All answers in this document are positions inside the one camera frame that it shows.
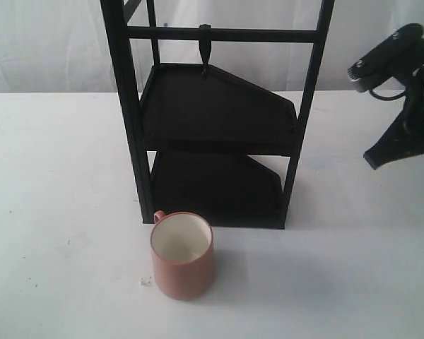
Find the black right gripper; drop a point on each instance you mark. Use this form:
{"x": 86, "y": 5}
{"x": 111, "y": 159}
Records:
{"x": 396, "y": 144}

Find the terracotta ceramic mug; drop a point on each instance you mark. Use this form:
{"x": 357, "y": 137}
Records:
{"x": 183, "y": 257}

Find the black metal shelf rack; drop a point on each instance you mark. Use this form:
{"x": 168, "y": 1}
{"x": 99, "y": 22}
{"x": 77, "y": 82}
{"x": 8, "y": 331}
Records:
{"x": 219, "y": 146}

